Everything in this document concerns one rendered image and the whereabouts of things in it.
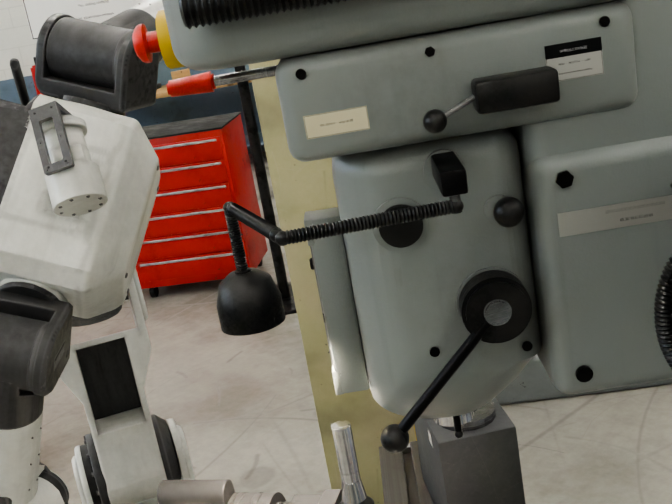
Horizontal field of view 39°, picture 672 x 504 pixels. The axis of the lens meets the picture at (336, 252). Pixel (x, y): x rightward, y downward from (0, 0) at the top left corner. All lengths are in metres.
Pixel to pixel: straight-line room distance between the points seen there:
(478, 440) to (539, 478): 2.00
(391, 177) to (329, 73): 0.12
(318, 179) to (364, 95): 1.91
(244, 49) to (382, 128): 0.15
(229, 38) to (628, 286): 0.45
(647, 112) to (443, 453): 0.67
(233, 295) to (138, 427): 0.72
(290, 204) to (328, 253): 1.79
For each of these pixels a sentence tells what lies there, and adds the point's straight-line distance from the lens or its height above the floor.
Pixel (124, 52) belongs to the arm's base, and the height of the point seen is 1.74.
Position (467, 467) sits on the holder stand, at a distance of 1.45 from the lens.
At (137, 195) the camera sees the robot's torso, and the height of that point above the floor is 1.55.
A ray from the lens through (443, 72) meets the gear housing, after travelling 0.89.
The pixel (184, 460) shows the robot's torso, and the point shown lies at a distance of 1.74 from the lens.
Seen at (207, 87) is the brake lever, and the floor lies 1.70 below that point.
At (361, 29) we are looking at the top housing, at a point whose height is 1.75.
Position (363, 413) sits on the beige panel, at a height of 0.43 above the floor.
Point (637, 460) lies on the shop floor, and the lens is 3.51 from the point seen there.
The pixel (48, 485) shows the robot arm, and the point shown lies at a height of 1.17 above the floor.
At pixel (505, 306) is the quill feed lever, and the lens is 0.94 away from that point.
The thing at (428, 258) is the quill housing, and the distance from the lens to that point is 0.95.
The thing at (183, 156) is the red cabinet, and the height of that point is 0.87.
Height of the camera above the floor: 1.81
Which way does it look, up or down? 17 degrees down
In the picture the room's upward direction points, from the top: 10 degrees counter-clockwise
